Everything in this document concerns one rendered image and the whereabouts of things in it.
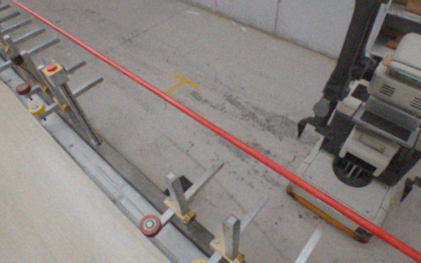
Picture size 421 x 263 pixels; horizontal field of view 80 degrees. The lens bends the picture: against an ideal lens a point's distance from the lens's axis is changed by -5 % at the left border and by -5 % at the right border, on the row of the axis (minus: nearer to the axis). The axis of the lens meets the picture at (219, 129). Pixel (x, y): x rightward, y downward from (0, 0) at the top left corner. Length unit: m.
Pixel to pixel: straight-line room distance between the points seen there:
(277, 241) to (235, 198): 0.43
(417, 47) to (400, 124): 0.33
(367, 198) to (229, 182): 0.98
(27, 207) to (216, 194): 1.27
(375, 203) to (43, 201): 1.83
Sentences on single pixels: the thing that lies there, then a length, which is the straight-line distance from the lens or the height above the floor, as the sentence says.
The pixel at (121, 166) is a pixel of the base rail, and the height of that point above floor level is 0.70.
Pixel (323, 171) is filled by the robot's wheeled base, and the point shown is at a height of 0.28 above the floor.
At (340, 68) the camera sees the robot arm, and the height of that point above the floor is 1.32.
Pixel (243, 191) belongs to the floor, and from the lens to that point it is 2.10.
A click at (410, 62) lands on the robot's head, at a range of 1.11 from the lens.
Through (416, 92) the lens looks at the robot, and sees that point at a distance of 1.22.
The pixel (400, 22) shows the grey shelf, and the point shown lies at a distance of 3.09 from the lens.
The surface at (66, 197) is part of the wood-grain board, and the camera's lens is 1.26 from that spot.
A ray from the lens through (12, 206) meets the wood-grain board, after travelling 1.38.
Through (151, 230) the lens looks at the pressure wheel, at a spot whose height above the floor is 0.91.
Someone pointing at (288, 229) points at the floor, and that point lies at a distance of 2.02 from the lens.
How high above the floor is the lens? 1.87
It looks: 50 degrees down
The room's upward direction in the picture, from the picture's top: 3 degrees counter-clockwise
